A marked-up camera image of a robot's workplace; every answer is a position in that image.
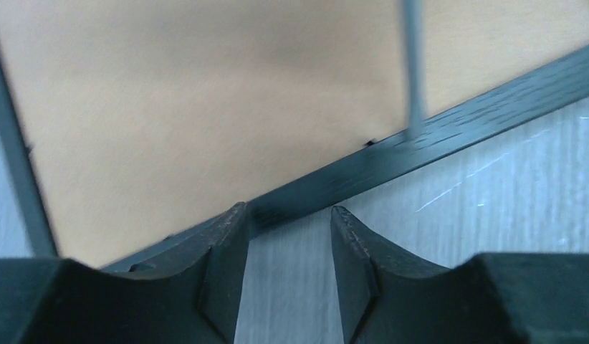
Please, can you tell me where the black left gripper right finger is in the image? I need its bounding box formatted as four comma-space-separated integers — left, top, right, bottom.
330, 206, 589, 343

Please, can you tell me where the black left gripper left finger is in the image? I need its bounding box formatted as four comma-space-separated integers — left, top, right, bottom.
0, 202, 250, 343

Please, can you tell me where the black picture frame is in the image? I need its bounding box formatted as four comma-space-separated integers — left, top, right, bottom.
0, 1, 589, 267

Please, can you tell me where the yellow handled screwdriver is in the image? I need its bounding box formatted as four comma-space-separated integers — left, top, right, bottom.
401, 0, 426, 141

